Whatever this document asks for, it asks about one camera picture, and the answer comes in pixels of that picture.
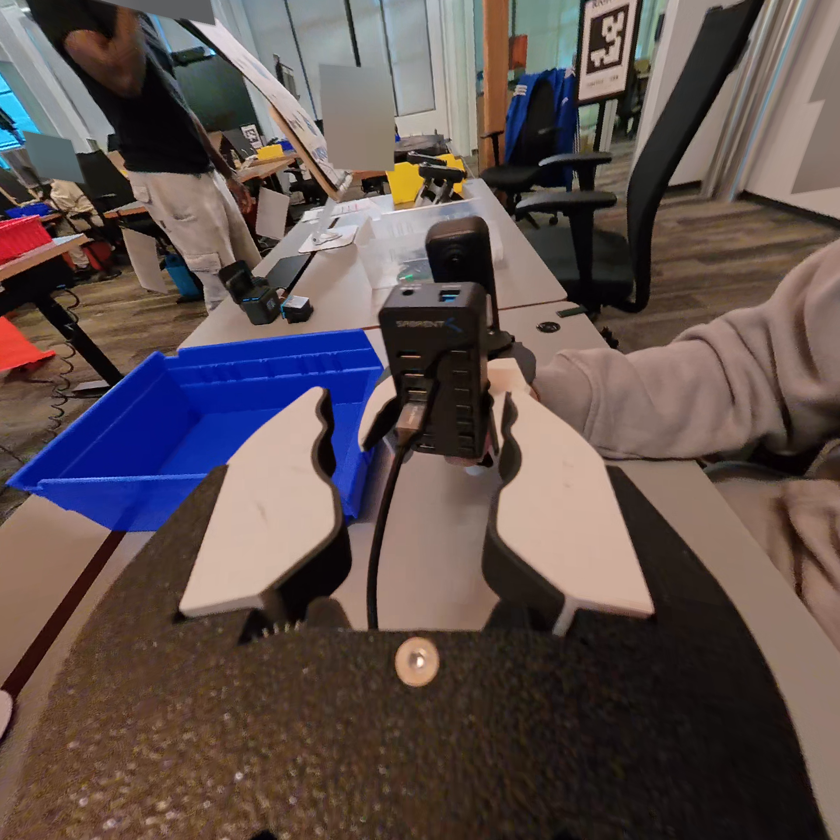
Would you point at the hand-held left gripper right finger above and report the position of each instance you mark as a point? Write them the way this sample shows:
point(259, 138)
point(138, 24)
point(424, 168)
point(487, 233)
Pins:
point(564, 518)

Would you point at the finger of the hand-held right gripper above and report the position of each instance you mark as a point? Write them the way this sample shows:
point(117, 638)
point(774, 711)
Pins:
point(512, 377)
point(377, 413)

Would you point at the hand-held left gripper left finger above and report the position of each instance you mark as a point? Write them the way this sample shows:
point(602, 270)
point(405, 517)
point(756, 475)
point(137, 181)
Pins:
point(262, 512)

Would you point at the black USB hub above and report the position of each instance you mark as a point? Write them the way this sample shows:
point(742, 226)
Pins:
point(446, 367)

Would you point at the blue plastic bin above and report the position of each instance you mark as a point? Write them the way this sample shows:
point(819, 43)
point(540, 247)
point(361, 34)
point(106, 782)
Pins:
point(197, 426)

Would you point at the person's right forearm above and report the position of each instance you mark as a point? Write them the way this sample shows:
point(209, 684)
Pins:
point(689, 380)

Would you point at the grey desk with wooden edge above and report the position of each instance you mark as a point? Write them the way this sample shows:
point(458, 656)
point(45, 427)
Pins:
point(341, 295)

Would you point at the green electronic part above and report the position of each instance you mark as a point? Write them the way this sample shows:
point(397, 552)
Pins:
point(410, 269)

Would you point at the clear plastic box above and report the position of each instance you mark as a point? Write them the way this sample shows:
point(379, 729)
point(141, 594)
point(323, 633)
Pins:
point(394, 243)

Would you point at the black clamp tool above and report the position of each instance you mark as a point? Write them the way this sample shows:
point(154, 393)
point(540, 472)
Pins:
point(433, 177)

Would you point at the yellow plastic bin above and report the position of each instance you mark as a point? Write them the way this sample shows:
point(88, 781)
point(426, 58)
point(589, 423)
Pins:
point(272, 153)
point(400, 187)

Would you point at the small black battery box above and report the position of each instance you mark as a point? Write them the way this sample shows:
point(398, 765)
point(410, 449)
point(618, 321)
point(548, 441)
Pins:
point(298, 308)

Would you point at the white board stand base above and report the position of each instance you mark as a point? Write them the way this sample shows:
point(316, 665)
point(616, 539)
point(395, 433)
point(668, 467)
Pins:
point(328, 239)

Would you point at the black tablet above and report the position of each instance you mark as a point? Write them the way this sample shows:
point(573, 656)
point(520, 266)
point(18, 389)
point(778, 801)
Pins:
point(289, 270)

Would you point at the black battery charger case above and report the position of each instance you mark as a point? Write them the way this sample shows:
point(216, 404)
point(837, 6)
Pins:
point(249, 295)

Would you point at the blue jacket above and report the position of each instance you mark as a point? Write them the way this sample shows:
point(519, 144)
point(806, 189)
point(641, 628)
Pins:
point(564, 111)

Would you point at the wooden document board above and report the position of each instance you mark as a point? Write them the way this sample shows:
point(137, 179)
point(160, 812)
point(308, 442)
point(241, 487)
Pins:
point(308, 157)

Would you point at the white paper sheet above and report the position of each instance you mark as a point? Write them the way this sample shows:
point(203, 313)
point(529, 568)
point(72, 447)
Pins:
point(144, 259)
point(272, 213)

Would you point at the printed instruction sheet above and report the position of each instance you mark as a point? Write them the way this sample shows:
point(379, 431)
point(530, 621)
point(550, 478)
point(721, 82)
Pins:
point(282, 105)

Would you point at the black mesh office chair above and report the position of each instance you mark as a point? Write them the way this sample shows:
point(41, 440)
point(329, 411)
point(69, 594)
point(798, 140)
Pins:
point(682, 131)

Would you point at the marker code sign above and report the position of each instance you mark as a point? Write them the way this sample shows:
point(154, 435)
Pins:
point(610, 46)

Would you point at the orange floor object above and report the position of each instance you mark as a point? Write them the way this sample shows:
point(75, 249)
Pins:
point(19, 348)

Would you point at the white flat object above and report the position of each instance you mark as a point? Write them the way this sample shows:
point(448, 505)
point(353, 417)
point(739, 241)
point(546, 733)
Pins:
point(5, 712)

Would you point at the wooden side table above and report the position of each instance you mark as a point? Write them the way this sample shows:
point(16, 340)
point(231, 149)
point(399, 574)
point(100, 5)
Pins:
point(39, 253)

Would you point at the red plastic bin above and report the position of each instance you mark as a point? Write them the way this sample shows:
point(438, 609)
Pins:
point(23, 239)

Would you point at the wooden post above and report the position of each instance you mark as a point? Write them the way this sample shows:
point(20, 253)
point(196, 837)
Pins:
point(495, 79)

